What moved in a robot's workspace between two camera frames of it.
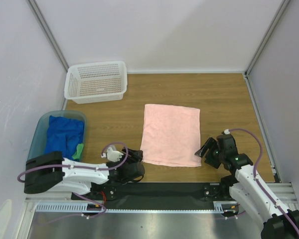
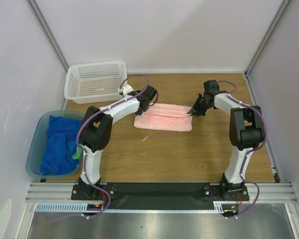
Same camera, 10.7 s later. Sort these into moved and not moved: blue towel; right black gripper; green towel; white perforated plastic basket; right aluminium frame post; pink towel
Moved: pink towel; right black gripper
Not moved: white perforated plastic basket; green towel; right aluminium frame post; blue towel
